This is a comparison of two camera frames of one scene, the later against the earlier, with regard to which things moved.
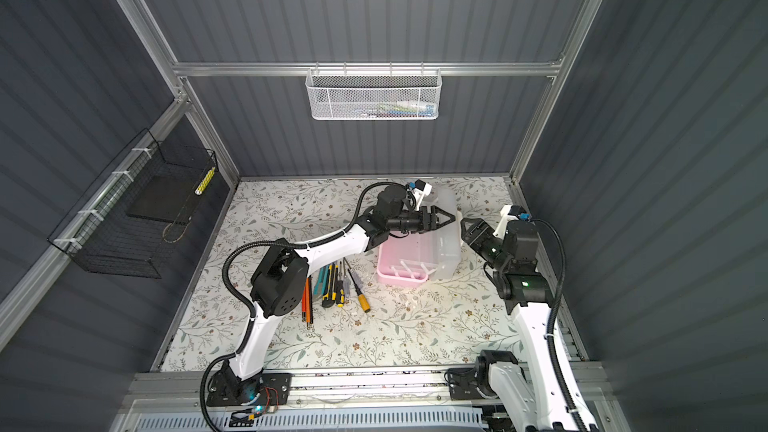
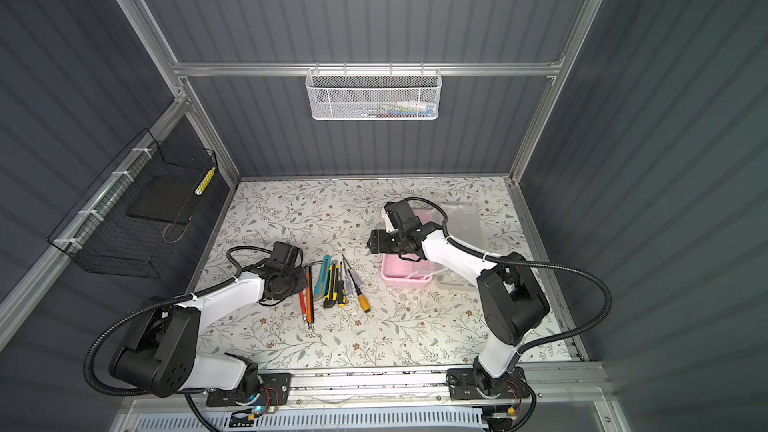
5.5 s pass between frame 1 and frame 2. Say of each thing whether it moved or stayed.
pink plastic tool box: moved
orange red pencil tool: stayed
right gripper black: moved
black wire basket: stayed
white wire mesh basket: stayed
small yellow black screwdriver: stayed
